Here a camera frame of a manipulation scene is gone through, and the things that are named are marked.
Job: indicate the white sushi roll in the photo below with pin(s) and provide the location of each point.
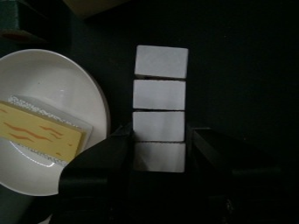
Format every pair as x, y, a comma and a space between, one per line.
159, 96

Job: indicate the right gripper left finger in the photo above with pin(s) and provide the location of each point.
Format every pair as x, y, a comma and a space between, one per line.
97, 175

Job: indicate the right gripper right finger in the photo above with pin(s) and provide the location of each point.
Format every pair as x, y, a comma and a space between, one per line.
234, 186

